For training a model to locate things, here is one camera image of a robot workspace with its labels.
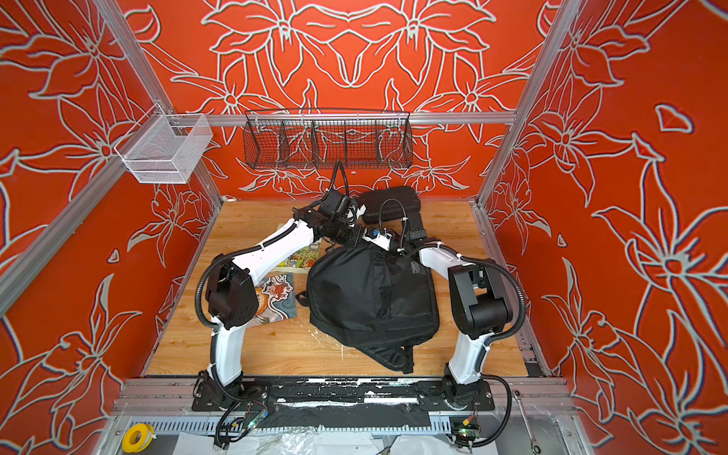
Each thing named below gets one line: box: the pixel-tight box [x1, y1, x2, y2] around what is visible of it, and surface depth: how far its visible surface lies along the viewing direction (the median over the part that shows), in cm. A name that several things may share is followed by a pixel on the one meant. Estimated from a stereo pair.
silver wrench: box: [511, 389, 543, 455], surface depth 70 cm
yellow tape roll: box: [121, 422, 155, 454], surface depth 69 cm
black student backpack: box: [295, 244, 440, 374], surface depth 87 cm
